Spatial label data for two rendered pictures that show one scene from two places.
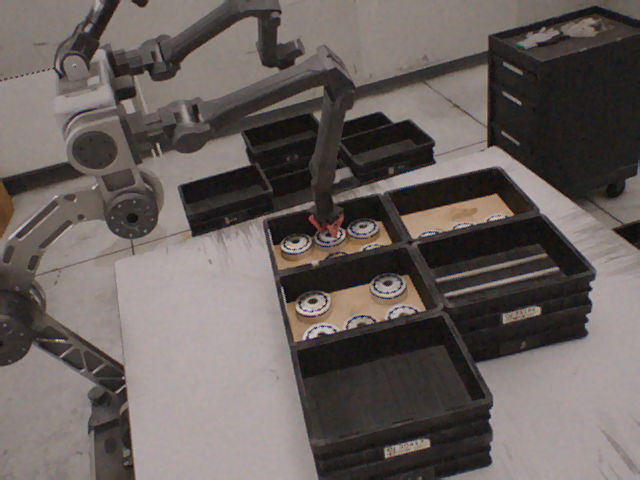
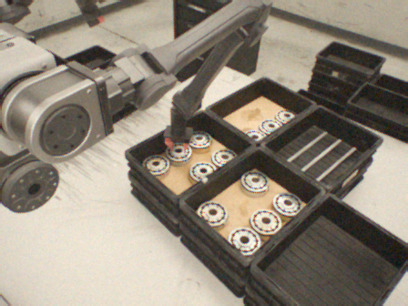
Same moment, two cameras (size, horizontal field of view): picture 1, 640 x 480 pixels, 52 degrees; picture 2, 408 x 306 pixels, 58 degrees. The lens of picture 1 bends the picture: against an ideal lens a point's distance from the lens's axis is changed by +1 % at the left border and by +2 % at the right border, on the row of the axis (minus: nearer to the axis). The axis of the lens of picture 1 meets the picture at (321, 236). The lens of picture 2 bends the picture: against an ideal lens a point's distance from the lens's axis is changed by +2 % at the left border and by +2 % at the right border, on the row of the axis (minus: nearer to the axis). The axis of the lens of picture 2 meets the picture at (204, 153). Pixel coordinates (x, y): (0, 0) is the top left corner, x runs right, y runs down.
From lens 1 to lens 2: 1.03 m
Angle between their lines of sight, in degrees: 32
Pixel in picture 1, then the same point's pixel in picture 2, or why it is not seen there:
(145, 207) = (48, 173)
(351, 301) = (233, 201)
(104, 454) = not seen: outside the picture
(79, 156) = (47, 143)
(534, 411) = not seen: hidden behind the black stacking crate
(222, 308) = (102, 238)
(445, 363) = (334, 229)
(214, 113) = (176, 61)
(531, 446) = not seen: hidden behind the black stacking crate
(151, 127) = (122, 86)
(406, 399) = (335, 268)
